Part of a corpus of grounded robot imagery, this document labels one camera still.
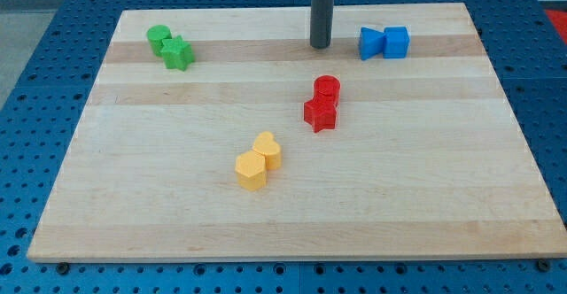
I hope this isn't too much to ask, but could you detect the yellow heart block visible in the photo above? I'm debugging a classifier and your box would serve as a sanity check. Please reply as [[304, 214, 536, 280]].
[[252, 131, 282, 170]]

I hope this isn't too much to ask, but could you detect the red star block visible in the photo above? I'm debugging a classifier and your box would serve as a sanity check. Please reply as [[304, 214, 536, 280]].
[[303, 96, 337, 133]]

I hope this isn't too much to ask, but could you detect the yellow hexagon block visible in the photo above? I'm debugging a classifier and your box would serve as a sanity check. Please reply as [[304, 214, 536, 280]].
[[235, 150, 267, 191]]

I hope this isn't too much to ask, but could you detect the red cylinder block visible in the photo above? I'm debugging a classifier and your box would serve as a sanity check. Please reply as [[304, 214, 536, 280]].
[[314, 75, 340, 107]]

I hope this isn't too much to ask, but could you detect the light wooden board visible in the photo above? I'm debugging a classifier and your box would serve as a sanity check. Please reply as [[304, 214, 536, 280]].
[[27, 3, 566, 263]]

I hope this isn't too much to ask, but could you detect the blue triangle block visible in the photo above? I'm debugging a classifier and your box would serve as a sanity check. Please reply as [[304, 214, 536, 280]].
[[358, 27, 386, 60]]

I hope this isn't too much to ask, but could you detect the green star block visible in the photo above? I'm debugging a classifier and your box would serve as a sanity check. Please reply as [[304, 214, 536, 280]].
[[160, 35, 195, 71]]

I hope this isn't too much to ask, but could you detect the blue cube block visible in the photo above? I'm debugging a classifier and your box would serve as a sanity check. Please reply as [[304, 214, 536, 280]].
[[383, 27, 410, 58]]

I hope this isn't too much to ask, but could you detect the dark grey cylindrical pointer rod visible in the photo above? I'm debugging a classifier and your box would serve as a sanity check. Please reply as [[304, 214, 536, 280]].
[[309, 0, 334, 50]]

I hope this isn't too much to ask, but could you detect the green cylinder block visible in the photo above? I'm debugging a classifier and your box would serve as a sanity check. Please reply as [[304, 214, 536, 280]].
[[146, 25, 172, 57]]

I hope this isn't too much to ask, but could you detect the red object at edge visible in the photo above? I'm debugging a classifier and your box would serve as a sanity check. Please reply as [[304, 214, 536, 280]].
[[545, 10, 567, 43]]

